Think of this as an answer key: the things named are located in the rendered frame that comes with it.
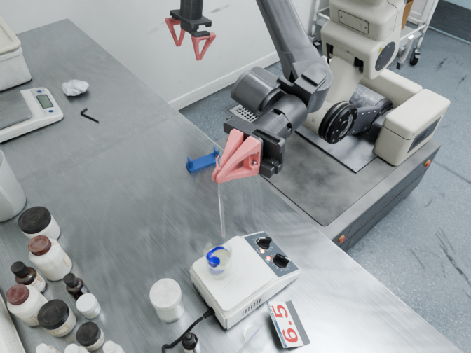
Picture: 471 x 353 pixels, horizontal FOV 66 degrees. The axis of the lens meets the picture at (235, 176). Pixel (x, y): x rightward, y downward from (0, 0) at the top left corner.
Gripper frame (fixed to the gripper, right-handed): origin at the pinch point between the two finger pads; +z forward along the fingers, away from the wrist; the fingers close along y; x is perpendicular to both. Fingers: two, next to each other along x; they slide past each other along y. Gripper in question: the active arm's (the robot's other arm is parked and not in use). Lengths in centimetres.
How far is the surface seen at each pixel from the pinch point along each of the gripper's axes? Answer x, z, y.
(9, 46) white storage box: 18, -14, -101
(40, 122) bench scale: 31, -4, -77
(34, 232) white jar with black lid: 28, 19, -39
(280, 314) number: 33.2, -1.3, 12.7
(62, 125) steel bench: 34, -8, -73
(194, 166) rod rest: 33.5, -20.9, -29.0
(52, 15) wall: 29, -46, -136
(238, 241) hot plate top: 26.4, -6.1, -1.6
